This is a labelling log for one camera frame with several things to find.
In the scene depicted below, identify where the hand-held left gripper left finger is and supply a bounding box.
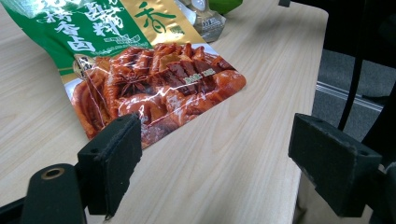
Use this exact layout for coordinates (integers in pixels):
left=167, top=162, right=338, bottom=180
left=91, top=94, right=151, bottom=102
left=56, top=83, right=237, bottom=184
left=77, top=112, right=144, bottom=218

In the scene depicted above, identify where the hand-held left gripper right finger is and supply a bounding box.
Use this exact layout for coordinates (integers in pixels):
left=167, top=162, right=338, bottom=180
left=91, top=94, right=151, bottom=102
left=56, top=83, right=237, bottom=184
left=288, top=112, right=383, bottom=218

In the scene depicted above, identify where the green braised food seasoning packet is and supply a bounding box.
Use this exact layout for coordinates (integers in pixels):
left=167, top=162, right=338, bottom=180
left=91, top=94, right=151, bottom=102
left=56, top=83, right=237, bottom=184
left=0, top=0, right=248, bottom=149

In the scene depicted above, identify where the orange and white clear-bottomed packet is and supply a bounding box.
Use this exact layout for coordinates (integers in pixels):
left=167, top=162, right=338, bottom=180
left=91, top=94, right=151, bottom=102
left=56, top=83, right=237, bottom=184
left=174, top=0, right=228, bottom=44

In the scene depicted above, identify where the green and white snack packet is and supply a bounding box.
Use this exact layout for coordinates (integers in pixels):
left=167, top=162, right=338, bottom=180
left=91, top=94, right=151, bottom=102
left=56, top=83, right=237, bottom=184
left=207, top=0, right=244, bottom=15

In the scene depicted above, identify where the black metal stand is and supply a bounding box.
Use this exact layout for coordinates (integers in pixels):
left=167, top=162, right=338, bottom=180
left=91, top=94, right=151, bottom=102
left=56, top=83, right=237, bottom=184
left=337, top=46, right=367, bottom=132

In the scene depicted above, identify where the silver floor rail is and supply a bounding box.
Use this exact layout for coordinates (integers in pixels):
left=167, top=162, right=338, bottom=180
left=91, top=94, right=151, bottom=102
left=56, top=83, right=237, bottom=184
left=316, top=81, right=385, bottom=112

